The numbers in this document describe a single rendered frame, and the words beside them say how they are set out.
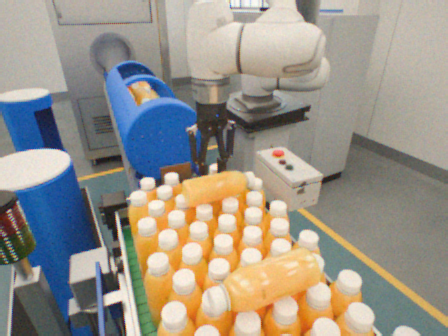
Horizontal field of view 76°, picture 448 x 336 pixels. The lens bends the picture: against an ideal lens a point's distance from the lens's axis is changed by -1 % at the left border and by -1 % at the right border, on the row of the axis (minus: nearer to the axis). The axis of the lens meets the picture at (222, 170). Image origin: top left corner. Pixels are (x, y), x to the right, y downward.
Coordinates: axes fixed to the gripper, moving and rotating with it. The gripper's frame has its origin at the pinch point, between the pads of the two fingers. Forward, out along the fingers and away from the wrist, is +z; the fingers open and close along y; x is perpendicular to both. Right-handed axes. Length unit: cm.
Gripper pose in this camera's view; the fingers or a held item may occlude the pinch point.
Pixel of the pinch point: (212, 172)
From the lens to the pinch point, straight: 80.7
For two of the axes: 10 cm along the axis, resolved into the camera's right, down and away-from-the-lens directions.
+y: -9.2, 2.0, -3.4
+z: 0.0, 8.7, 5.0
